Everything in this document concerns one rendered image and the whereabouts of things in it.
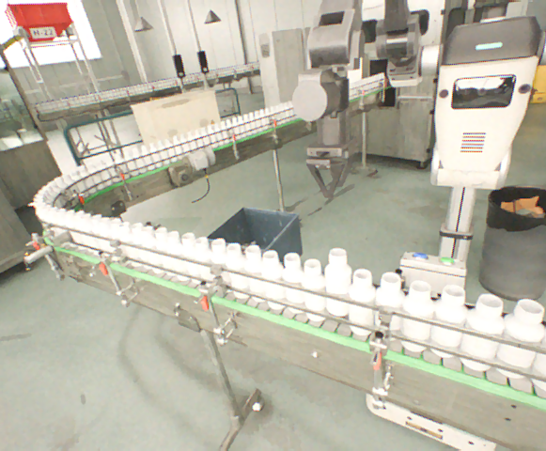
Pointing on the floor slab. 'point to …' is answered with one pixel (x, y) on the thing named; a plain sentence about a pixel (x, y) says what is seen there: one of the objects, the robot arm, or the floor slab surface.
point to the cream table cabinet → (176, 116)
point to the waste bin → (524, 241)
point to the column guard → (543, 84)
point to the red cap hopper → (42, 33)
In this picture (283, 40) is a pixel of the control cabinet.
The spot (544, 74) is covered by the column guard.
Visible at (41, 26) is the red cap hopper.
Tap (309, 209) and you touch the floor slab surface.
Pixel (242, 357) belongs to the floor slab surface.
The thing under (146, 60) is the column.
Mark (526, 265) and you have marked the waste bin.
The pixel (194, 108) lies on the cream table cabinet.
